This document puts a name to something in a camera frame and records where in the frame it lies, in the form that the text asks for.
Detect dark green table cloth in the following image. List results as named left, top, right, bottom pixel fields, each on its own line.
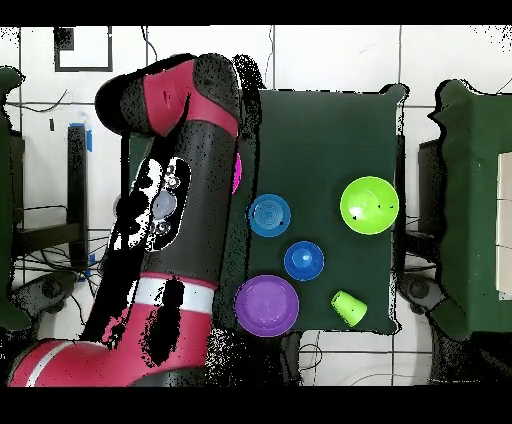
left=120, top=81, right=410, bottom=336

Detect black square floor frame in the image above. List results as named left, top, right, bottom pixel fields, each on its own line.
left=53, top=26, right=114, bottom=73

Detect beige boxes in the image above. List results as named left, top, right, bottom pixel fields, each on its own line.
left=495, top=151, right=512, bottom=301

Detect green plastic cup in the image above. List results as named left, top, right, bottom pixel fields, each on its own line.
left=330, top=290, right=368, bottom=328

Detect black floor cable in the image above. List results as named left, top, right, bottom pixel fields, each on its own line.
left=139, top=26, right=159, bottom=65

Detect green cloth side table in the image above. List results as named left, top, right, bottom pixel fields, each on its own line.
left=0, top=65, right=31, bottom=331
left=427, top=78, right=512, bottom=341

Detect black upright post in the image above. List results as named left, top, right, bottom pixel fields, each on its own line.
left=66, top=123, right=90, bottom=273

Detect black pedestal leg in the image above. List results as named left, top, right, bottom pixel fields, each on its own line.
left=397, top=273, right=447, bottom=317
left=9, top=271, right=79, bottom=333

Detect green plastic bowl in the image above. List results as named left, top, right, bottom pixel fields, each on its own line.
left=339, top=175, right=400, bottom=236

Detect pink plastic bowl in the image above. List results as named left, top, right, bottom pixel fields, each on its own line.
left=231, top=151, right=244, bottom=196

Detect light blue plastic bowl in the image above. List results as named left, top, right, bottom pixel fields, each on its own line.
left=247, top=193, right=292, bottom=238

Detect purple plastic bowl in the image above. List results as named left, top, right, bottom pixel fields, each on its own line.
left=234, top=274, right=300, bottom=338

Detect dark blue plastic bowl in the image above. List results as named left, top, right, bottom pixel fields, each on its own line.
left=283, top=240, right=326, bottom=282

